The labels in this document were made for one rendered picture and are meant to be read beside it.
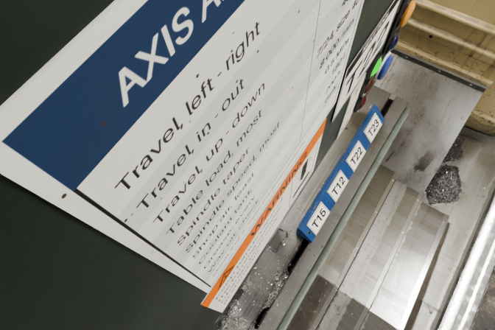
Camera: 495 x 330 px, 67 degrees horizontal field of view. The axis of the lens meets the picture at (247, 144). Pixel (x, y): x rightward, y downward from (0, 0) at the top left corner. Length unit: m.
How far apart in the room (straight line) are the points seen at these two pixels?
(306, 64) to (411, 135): 1.27
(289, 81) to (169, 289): 0.10
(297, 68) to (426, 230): 1.24
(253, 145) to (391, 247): 1.15
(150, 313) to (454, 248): 1.31
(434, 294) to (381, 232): 0.24
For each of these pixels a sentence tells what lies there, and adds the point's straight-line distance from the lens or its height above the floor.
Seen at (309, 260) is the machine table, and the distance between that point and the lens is 1.07.
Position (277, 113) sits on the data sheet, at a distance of 0.16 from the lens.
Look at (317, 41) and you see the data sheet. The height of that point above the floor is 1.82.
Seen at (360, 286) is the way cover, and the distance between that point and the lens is 1.22.
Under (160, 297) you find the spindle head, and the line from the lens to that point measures 0.17.
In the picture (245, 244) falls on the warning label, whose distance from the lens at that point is 0.26.
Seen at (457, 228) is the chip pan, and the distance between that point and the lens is 1.46.
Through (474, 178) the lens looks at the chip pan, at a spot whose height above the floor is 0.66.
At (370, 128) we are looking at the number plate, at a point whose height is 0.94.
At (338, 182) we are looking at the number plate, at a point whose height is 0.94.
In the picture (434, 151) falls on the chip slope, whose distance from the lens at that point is 1.43.
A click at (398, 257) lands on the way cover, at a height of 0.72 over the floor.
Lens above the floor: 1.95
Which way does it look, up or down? 63 degrees down
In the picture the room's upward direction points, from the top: 8 degrees counter-clockwise
